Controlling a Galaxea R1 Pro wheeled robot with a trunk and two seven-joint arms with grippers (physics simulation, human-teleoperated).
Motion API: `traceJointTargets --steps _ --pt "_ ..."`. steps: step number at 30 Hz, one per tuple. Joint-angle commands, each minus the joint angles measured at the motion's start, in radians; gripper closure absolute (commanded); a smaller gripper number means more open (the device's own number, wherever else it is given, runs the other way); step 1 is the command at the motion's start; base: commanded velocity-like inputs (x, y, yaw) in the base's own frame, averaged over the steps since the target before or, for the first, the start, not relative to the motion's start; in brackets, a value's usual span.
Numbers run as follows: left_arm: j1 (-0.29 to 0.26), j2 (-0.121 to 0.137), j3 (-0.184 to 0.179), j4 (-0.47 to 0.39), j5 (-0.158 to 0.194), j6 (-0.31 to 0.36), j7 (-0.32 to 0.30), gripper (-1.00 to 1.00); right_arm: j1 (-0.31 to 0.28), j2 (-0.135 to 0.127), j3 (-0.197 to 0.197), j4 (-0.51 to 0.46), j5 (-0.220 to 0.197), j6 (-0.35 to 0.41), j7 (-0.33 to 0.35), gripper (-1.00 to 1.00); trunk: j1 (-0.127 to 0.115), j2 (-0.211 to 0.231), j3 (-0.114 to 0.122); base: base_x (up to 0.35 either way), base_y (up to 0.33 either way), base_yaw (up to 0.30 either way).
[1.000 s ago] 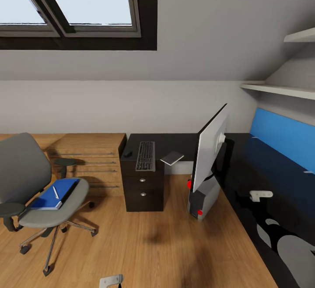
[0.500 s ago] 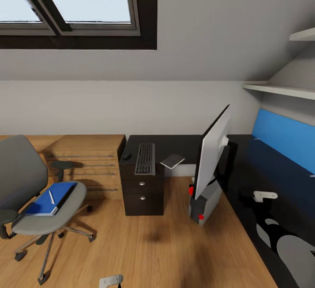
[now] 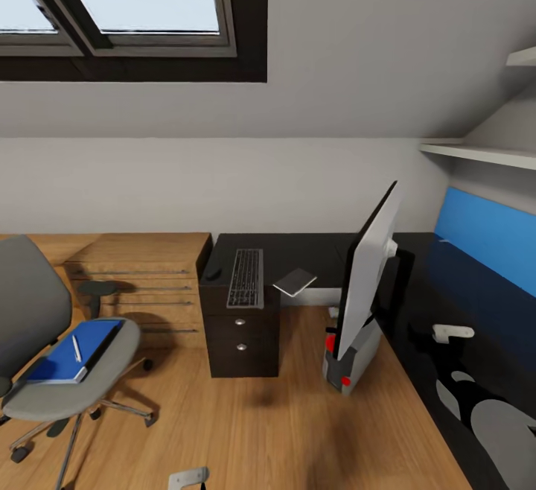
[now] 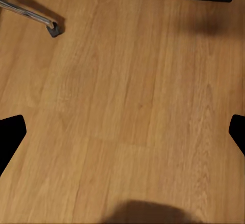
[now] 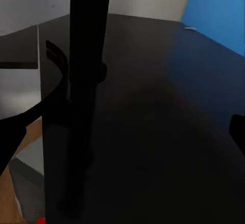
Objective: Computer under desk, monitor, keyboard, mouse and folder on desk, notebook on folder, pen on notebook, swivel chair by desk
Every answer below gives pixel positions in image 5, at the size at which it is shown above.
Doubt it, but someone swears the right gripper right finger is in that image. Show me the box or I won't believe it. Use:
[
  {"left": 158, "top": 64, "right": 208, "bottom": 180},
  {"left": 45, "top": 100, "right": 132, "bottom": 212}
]
[{"left": 229, "top": 115, "right": 245, "bottom": 156}]

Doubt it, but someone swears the monitor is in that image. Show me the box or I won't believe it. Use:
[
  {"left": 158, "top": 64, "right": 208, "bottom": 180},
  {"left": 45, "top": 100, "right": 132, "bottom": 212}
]
[{"left": 0, "top": 0, "right": 109, "bottom": 126}]

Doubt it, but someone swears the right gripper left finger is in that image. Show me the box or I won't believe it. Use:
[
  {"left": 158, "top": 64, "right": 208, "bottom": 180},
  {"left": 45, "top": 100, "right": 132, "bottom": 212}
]
[{"left": 0, "top": 115, "right": 27, "bottom": 175}]

